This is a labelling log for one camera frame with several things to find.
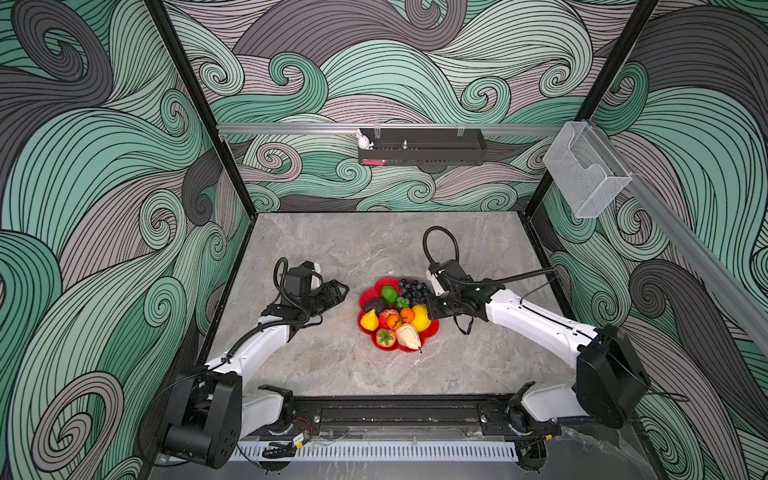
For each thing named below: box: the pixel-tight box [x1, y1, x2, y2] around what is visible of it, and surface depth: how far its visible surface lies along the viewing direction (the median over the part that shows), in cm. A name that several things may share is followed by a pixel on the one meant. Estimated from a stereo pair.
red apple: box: [379, 309, 401, 330], surface depth 83 cm
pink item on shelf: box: [362, 159, 387, 166], surface depth 92 cm
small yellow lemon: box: [360, 308, 379, 331], surface depth 86 cm
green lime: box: [381, 285, 399, 304], surface depth 94 cm
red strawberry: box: [376, 328, 397, 348], surface depth 81 cm
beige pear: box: [396, 323, 423, 354], surface depth 83 cm
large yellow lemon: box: [412, 304, 431, 333], surface depth 87 cm
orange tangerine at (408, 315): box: [400, 308, 416, 323], surface depth 86 cm
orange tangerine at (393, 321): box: [386, 313, 402, 331], surface depth 83 cm
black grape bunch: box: [399, 278, 429, 304], surface depth 91 cm
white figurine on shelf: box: [356, 129, 374, 150], surface depth 87 cm
